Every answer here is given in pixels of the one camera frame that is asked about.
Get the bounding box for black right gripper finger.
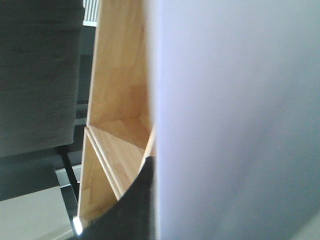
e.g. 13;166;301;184
81;156;156;240

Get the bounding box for white paper sheets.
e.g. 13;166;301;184
145;0;320;240

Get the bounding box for wooden shelf unit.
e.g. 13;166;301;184
77;0;155;227

